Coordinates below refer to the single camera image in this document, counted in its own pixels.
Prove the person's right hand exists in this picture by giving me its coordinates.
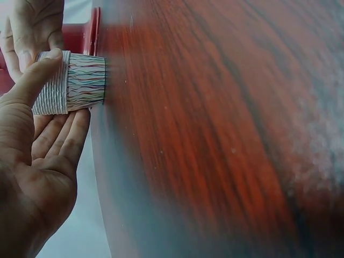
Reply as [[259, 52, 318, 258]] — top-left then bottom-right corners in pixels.
[[0, 0, 66, 82]]

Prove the person's left hand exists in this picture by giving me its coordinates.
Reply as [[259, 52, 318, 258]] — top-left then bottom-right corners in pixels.
[[0, 48, 91, 258]]

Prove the stack of patterned paper cups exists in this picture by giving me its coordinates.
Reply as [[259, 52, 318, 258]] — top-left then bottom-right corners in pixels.
[[31, 50, 106, 116]]

